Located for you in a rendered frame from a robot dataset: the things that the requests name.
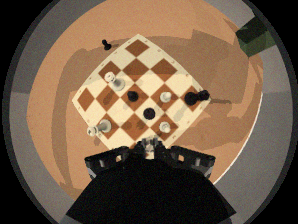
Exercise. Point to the white chess piece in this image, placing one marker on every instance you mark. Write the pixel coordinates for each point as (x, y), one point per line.
(105, 126)
(117, 83)

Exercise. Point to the chessboard with pieces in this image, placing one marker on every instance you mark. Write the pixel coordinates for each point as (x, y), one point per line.
(149, 71)

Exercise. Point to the black chess piece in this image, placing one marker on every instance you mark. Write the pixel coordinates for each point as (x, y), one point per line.
(191, 98)

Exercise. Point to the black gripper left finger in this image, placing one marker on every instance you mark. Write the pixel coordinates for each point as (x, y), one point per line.
(105, 160)

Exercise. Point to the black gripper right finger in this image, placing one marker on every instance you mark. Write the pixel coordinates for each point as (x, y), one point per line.
(196, 160)

